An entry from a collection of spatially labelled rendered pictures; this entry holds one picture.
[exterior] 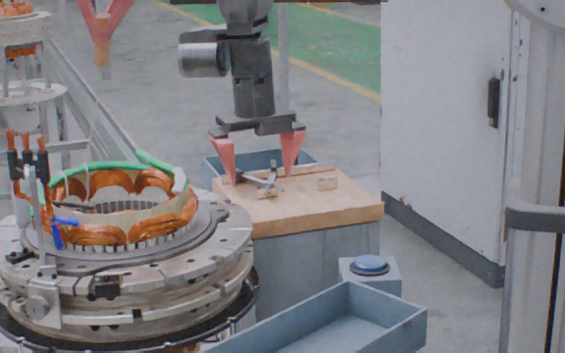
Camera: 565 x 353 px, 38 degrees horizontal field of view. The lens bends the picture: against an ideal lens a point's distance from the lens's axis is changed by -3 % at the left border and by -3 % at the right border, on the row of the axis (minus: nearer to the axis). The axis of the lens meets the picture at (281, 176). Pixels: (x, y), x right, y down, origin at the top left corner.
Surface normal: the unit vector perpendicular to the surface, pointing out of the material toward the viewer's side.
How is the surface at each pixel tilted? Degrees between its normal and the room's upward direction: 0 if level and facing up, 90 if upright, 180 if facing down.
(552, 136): 90
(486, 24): 90
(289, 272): 90
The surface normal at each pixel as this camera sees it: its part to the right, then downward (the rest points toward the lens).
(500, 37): -0.94, 0.13
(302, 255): 0.33, 0.29
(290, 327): 0.71, 0.21
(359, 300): -0.70, 0.24
